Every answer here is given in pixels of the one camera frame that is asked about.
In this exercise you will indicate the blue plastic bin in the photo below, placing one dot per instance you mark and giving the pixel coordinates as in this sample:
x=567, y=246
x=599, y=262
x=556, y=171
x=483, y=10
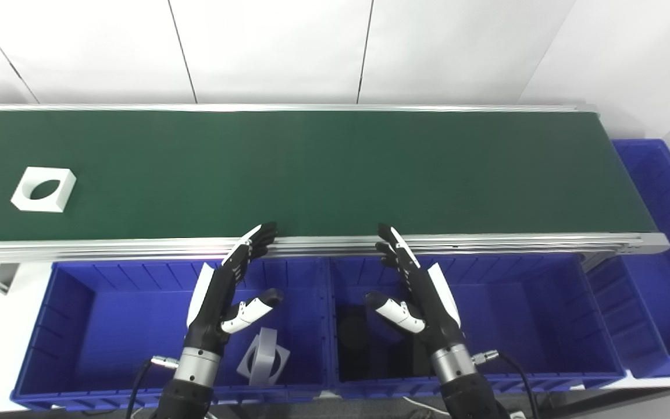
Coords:
x=655, y=291
x=521, y=314
x=120, y=326

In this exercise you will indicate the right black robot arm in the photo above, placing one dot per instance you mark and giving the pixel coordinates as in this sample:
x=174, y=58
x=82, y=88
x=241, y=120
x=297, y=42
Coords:
x=463, y=384

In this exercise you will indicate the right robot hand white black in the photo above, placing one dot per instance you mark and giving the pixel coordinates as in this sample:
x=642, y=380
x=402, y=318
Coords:
x=431, y=302

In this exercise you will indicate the green conveyor belt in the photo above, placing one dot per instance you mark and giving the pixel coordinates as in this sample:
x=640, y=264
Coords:
x=323, y=174
x=137, y=249

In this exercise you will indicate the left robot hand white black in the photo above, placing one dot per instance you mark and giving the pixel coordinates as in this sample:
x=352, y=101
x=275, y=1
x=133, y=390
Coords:
x=214, y=297

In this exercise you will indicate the black part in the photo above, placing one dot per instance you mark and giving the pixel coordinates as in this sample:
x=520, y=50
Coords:
x=352, y=340

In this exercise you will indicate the white square part round hole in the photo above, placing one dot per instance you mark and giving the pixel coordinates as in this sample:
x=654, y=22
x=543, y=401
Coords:
x=265, y=349
x=20, y=199

